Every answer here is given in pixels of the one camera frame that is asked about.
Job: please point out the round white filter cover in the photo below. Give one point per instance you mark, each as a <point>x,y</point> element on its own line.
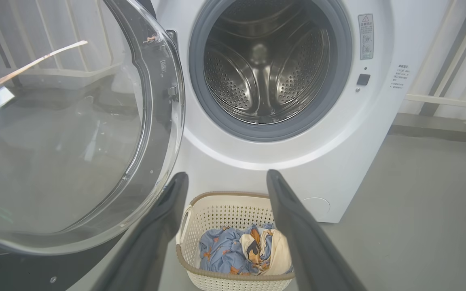
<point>318,208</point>

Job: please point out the round glass washing machine door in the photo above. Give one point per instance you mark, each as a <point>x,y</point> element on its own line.
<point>75,153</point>

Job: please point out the metal door hinge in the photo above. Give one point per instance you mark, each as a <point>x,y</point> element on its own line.
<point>171,89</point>

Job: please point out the white metal railing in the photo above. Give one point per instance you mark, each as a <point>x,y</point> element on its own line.
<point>443,99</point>

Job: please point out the grey warning label sticker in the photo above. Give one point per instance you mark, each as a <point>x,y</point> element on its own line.
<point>365,36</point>

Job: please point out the black door latch socket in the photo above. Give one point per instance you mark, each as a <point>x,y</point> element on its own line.
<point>363,79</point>

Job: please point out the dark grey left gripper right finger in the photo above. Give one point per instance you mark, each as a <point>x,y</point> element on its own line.
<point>310,250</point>

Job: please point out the white front-load washing machine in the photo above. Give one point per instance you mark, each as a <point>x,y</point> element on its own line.
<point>370,161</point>

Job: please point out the grey rubber door gasket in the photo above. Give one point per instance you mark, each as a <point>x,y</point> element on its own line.
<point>338,72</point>

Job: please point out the printed text notice label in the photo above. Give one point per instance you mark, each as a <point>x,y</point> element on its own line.
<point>400,76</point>

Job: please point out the blue bear print garment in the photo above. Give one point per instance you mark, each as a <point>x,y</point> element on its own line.
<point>219,252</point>

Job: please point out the cream and blue bear garment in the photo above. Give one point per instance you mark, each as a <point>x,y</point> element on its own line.
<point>275,252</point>

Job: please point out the cream perforated laundry basket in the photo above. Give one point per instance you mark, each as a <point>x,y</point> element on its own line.
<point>225,210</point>

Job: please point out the steel perforated washer drum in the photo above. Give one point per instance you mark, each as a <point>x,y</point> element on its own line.
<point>265,68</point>

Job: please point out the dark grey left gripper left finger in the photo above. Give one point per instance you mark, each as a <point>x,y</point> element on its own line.
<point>148,246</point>

